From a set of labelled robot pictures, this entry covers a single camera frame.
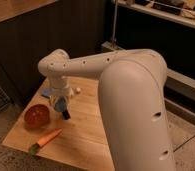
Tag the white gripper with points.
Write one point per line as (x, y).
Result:
(60, 87)

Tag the blue ceramic cup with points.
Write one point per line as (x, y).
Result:
(60, 104)

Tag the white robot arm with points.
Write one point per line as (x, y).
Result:
(131, 102)

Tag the orange bowl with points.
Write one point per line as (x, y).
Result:
(37, 116)

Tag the orange toy carrot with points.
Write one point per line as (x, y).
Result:
(43, 141)

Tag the metal shelf rack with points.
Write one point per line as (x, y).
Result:
(175, 42)

